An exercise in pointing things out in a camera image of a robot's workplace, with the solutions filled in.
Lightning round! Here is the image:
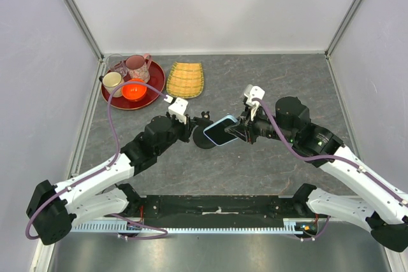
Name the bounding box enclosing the black phone stand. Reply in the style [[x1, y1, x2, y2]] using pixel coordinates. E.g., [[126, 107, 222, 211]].
[[193, 111, 216, 150]]

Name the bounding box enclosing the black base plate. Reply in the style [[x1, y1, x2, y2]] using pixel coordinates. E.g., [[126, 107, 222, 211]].
[[123, 195, 315, 227]]

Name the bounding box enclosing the pink floral mug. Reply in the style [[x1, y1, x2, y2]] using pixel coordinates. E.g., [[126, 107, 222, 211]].
[[125, 54, 152, 83]]

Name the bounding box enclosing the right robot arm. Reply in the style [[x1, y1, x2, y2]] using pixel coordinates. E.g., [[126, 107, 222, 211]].
[[225, 96, 407, 252]]

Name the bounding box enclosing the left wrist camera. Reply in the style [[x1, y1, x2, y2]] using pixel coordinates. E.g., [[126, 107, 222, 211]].
[[164, 95, 189, 124]]

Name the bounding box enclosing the woven bamboo tray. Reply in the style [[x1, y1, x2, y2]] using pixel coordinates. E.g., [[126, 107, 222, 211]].
[[166, 62, 204, 99]]

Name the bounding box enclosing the orange bowl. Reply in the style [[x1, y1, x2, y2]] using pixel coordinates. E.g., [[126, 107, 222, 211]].
[[122, 78, 147, 102]]

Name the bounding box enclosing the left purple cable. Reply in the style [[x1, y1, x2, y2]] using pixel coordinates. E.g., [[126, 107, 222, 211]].
[[25, 81, 173, 240]]

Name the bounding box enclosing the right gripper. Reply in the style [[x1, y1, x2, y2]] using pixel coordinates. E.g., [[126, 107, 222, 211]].
[[225, 102, 296, 144]]

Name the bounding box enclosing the cream mug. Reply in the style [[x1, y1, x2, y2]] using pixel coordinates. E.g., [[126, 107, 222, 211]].
[[99, 71, 124, 97]]

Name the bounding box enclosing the clear glass cup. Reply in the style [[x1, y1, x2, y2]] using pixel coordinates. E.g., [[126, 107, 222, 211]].
[[106, 54, 128, 78]]

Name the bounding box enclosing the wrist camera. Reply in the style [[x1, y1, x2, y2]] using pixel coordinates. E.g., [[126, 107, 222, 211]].
[[164, 95, 189, 124], [243, 84, 265, 121]]

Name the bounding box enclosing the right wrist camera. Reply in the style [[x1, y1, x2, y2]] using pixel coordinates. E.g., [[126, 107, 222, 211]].
[[243, 84, 265, 121]]

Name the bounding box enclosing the slotted cable duct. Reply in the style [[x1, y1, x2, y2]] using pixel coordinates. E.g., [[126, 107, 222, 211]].
[[71, 218, 302, 234]]

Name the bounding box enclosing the blue smartphone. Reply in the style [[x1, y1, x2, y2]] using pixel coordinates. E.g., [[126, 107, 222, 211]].
[[203, 115, 238, 147]]

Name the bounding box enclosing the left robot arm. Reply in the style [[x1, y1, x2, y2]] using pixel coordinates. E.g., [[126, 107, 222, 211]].
[[25, 112, 212, 245]]

